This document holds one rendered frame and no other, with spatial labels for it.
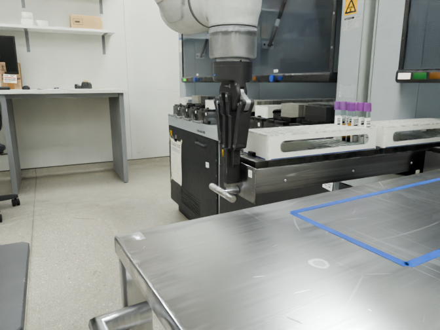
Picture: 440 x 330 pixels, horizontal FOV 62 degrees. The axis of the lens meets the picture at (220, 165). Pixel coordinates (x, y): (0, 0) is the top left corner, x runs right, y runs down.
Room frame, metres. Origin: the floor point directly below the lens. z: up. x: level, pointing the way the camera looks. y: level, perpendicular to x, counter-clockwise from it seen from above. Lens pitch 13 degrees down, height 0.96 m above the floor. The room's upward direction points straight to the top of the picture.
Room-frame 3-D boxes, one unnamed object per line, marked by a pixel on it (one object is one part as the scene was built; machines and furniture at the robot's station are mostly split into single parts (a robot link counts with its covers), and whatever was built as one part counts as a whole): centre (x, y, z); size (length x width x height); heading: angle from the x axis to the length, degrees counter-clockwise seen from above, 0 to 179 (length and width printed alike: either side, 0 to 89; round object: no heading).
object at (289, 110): (1.45, -0.28, 0.85); 0.12 x 0.02 x 0.06; 26
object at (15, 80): (3.48, 1.95, 1.02); 0.22 x 0.17 x 0.24; 25
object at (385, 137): (0.93, -0.49, 0.83); 0.30 x 0.10 x 0.06; 115
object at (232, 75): (0.71, -0.02, 0.96); 0.08 x 0.07 x 0.09; 25
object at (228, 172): (0.71, -0.03, 0.80); 0.03 x 0.01 x 0.07; 115
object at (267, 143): (0.80, -0.20, 0.83); 0.30 x 0.10 x 0.06; 116
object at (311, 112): (1.31, -0.35, 0.85); 0.12 x 0.02 x 0.06; 26
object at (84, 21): (3.79, 1.31, 1.52); 0.29 x 0.22 x 0.12; 114
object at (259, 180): (0.86, -0.33, 0.78); 0.73 x 0.14 x 0.09; 115
